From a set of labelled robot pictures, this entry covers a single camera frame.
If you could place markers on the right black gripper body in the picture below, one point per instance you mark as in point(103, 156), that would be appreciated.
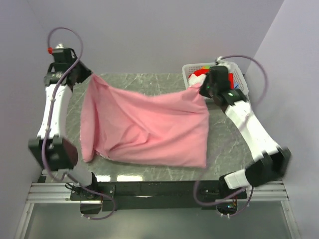
point(207, 89)

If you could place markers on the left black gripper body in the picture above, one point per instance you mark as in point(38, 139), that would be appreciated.
point(81, 72)

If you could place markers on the pink pillowcase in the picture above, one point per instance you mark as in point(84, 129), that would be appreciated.
point(125, 126)

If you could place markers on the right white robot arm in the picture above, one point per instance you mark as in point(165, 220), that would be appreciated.
point(270, 160)

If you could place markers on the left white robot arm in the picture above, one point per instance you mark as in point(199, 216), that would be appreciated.
point(51, 149)

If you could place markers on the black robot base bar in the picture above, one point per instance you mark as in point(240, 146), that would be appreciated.
point(113, 196)

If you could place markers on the red and white cloth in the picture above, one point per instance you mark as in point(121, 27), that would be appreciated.
point(197, 77)

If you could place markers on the white plastic basket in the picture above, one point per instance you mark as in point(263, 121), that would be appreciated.
point(238, 77)

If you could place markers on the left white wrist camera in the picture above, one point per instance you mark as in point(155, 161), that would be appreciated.
point(51, 49)

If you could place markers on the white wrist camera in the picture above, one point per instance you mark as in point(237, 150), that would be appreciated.
point(51, 49)
point(220, 61)

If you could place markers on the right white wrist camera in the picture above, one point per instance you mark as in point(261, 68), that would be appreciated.
point(220, 61)

